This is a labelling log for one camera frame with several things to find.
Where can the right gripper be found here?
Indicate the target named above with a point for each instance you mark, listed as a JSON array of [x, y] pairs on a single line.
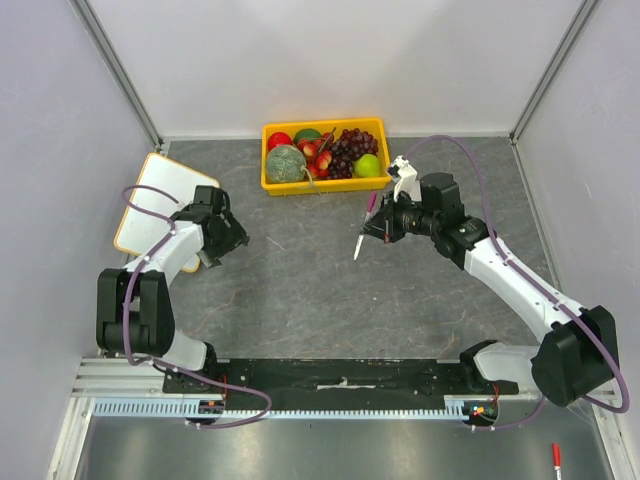
[[389, 221]]

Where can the red marker pen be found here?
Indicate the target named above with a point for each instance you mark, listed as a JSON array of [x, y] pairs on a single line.
[[557, 461]]

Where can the green pear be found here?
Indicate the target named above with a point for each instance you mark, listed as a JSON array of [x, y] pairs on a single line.
[[367, 166]]

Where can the dark purple grape bunch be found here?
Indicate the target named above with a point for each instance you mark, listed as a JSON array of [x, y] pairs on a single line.
[[348, 148]]

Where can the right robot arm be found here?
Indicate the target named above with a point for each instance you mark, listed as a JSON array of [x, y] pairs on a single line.
[[577, 347]]

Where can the slotted cable duct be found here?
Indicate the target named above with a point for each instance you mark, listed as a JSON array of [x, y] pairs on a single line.
[[213, 407]]

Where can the red apple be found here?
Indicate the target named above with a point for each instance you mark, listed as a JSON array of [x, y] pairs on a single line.
[[277, 139]]

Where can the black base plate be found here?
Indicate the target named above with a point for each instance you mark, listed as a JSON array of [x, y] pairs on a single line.
[[350, 384]]

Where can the yellow plastic bin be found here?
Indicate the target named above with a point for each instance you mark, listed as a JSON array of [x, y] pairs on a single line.
[[373, 125]]

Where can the red yellow cherry bunch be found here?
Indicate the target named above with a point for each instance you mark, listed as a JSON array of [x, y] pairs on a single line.
[[318, 156]]

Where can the yellow framed whiteboard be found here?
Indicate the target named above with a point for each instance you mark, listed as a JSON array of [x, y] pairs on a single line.
[[138, 232]]

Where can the green netted melon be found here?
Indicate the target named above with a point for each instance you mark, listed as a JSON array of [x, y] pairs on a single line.
[[285, 164]]

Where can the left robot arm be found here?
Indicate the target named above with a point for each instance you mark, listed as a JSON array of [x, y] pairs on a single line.
[[134, 311]]

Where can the green orange mango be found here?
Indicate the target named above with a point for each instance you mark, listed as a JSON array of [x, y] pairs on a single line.
[[306, 135]]

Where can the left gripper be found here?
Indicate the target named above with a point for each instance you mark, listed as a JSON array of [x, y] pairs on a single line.
[[235, 236]]

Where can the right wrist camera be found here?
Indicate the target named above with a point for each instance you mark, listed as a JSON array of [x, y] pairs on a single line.
[[405, 177]]

